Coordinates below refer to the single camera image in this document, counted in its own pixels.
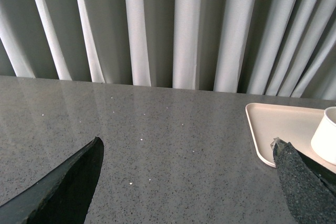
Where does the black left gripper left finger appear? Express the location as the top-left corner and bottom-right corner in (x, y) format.
(1, 137), (104, 223)

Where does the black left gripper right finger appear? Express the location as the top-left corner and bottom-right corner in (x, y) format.
(270, 137), (335, 223)

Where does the white smiley mug black handle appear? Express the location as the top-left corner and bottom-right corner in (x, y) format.
(311, 106), (336, 165)

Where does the beige rectangular tray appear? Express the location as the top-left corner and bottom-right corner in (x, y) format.
(245, 103), (335, 172)

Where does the grey pleated curtain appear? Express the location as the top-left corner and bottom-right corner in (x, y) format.
(1, 0), (335, 100)

